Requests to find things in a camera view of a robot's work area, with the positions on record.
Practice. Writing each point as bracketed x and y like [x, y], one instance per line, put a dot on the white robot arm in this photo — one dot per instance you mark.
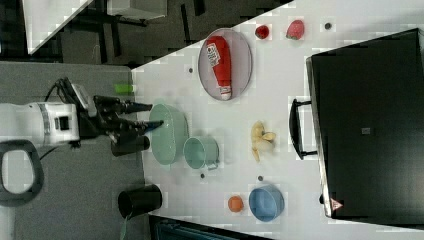
[63, 165]

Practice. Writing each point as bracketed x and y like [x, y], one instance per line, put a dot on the small red tomato toy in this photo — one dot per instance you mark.
[262, 32]

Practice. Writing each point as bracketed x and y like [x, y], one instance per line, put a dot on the red strawberry toy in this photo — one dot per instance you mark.
[295, 30]

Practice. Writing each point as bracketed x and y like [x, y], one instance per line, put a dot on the green mug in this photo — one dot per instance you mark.
[200, 152]

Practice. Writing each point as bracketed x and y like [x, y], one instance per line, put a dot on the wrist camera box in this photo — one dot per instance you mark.
[82, 95]

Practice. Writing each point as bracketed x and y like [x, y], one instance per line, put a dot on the orange ball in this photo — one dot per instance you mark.
[235, 204]

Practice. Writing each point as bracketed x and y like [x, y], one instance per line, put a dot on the red plush ketchup bottle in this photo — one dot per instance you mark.
[218, 54]

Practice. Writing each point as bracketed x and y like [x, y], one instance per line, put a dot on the yellow plush banana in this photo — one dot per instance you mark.
[261, 140]

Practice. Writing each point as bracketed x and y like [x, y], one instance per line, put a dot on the green oval colander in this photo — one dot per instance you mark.
[167, 141]

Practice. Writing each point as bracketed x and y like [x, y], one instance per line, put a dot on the grey oval plate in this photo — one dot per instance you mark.
[241, 64]

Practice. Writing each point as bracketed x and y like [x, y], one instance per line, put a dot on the black cylinder at edge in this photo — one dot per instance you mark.
[139, 201]

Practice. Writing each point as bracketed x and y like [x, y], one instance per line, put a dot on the blue bowl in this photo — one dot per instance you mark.
[266, 203]

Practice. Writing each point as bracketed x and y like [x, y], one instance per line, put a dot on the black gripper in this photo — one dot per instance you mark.
[105, 120]

